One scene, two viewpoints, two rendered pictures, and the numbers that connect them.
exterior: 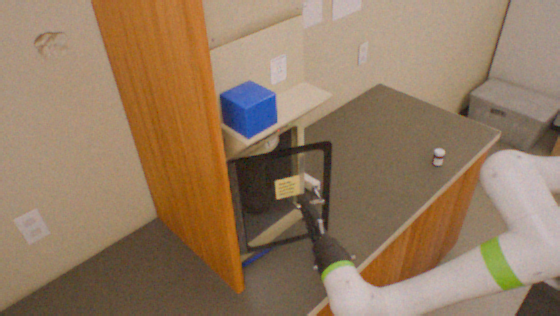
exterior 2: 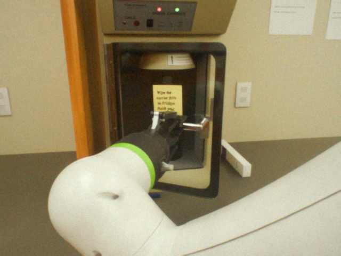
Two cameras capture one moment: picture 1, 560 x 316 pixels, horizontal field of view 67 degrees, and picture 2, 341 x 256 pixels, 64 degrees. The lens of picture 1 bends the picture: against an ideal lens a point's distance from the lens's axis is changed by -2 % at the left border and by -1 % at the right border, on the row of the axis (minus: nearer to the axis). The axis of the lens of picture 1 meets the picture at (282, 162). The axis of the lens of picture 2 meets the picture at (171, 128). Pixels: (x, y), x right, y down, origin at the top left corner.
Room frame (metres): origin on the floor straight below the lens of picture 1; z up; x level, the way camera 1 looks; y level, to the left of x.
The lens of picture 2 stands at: (0.39, -0.40, 1.39)
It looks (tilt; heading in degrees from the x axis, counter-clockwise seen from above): 17 degrees down; 34
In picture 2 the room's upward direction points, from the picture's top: straight up
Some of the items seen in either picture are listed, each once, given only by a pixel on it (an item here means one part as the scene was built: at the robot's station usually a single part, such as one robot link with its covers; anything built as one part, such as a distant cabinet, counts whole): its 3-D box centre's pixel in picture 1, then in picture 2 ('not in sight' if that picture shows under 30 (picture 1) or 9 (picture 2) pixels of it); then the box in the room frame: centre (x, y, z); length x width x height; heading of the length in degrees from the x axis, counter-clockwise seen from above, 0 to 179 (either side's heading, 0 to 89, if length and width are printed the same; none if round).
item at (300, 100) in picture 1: (279, 124); (167, 11); (0.98, 0.00, 1.46); 0.32 x 0.12 x 0.10; 133
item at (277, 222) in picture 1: (283, 201); (163, 122); (0.95, 0.00, 1.19); 0.30 x 0.01 x 0.40; 105
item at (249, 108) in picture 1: (249, 109); not in sight; (0.91, 0.08, 1.56); 0.10 x 0.10 x 0.09; 43
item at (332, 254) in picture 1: (334, 263); (138, 164); (0.70, -0.13, 1.20); 0.12 x 0.06 x 0.09; 106
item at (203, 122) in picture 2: (309, 200); (187, 124); (0.94, -0.08, 1.20); 0.10 x 0.05 x 0.03; 105
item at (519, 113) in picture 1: (510, 114); not in sight; (2.91, -1.90, 0.17); 0.60 x 0.42 x 0.33; 41
